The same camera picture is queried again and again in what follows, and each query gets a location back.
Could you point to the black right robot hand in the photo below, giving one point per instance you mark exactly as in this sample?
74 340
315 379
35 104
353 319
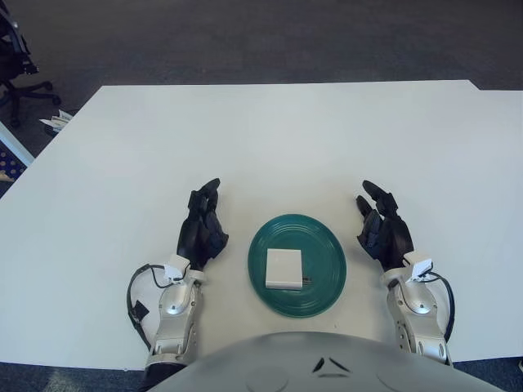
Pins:
392 237

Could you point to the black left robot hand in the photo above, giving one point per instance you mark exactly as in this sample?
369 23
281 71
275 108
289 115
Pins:
196 237

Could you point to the white charger block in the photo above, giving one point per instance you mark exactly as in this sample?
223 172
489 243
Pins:
282 267

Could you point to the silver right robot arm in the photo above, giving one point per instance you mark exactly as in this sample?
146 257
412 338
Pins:
417 302

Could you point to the green ribbed plate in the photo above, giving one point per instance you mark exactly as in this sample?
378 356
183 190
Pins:
327 253

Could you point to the grey robot torso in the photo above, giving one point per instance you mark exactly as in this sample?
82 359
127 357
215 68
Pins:
306 367

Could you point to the white paper leaflets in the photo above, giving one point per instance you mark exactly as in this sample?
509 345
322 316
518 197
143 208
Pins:
57 119

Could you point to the blue dotted box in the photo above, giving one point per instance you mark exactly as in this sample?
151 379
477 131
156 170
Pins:
8 163

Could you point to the black office chair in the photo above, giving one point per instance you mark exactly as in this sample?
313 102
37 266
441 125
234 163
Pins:
14 53

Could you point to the white furniture frame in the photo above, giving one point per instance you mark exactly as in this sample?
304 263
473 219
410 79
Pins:
14 143

